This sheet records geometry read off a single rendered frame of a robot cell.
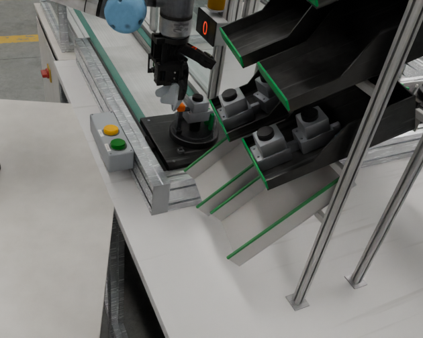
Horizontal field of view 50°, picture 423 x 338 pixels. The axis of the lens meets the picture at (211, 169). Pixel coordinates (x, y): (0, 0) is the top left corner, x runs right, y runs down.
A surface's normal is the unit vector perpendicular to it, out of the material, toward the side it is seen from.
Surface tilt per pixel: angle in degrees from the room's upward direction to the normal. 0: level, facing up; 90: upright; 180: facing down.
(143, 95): 0
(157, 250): 0
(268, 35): 25
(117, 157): 90
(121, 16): 91
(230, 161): 45
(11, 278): 0
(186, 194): 90
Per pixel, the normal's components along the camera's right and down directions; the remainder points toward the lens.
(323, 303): 0.13, -0.78
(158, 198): 0.42, 0.60
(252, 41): -0.29, -0.68
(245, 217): -0.59, -0.51
